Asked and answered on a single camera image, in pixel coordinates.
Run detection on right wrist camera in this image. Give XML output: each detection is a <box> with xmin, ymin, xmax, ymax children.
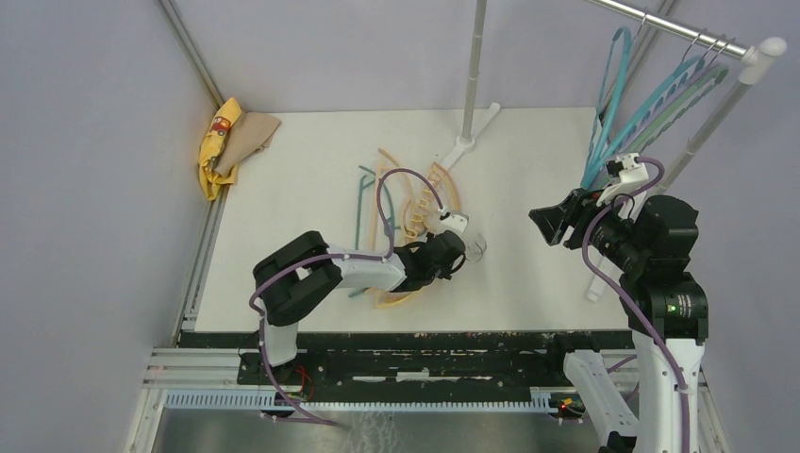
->
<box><xmin>596</xmin><ymin>153</ymin><xmax>649</xmax><ymax>207</ymax></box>

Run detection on purple wavy hanger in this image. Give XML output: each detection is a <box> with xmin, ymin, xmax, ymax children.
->
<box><xmin>605</xmin><ymin>57</ymin><xmax>730</xmax><ymax>159</ymax></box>

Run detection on orange wavy hanger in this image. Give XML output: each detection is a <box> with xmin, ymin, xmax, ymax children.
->
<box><xmin>410</xmin><ymin>163</ymin><xmax>479</xmax><ymax>246</ymax></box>

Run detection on yellow wavy hanger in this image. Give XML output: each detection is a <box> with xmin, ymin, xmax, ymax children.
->
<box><xmin>375</xmin><ymin>187</ymin><xmax>486</xmax><ymax>310</ymax></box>

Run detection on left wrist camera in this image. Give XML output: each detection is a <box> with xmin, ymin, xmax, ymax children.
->
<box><xmin>436</xmin><ymin>211</ymin><xmax>469</xmax><ymax>238</ymax></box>

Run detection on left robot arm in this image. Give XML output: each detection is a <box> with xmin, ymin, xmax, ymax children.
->
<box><xmin>248</xmin><ymin>230</ymin><xmax>466</xmax><ymax>384</ymax></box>

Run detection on blue wavy hanger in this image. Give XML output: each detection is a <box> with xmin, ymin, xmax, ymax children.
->
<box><xmin>580</xmin><ymin>26</ymin><xmax>728</xmax><ymax>189</ymax></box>
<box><xmin>580</xmin><ymin>21</ymin><xmax>644</xmax><ymax>190</ymax></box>

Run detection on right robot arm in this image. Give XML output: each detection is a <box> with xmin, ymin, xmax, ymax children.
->
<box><xmin>529</xmin><ymin>189</ymin><xmax>709</xmax><ymax>452</ymax></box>

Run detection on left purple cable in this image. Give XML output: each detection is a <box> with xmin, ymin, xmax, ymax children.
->
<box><xmin>248</xmin><ymin>168</ymin><xmax>448</xmax><ymax>428</ymax></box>

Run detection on white garment rack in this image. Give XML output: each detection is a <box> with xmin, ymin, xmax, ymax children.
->
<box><xmin>479</xmin><ymin>1</ymin><xmax>799</xmax><ymax>305</ymax></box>

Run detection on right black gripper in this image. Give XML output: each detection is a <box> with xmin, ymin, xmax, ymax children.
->
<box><xmin>529</xmin><ymin>180</ymin><xmax>650</xmax><ymax>269</ymax></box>

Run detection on peach plastic hanger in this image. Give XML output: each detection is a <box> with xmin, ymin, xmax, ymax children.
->
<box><xmin>368</xmin><ymin>147</ymin><xmax>420</xmax><ymax>301</ymax></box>

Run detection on white cable duct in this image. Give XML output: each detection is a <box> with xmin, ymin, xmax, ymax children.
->
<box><xmin>163</xmin><ymin>390</ymin><xmax>558</xmax><ymax>413</ymax></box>

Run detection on yellow patterned cloth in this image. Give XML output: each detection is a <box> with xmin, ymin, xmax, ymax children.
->
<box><xmin>197</xmin><ymin>97</ymin><xmax>243</xmax><ymax>202</ymax></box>

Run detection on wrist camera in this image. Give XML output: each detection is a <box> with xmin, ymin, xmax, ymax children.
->
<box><xmin>596</xmin><ymin>153</ymin><xmax>649</xmax><ymax>207</ymax></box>
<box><xmin>436</xmin><ymin>211</ymin><xmax>469</xmax><ymax>238</ymax></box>

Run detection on green wavy hanger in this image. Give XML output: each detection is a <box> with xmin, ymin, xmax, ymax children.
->
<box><xmin>614</xmin><ymin>63</ymin><xmax>729</xmax><ymax>154</ymax></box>

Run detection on beige cloth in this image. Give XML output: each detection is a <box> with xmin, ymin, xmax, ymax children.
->
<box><xmin>213</xmin><ymin>112</ymin><xmax>281</xmax><ymax>176</ymax></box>

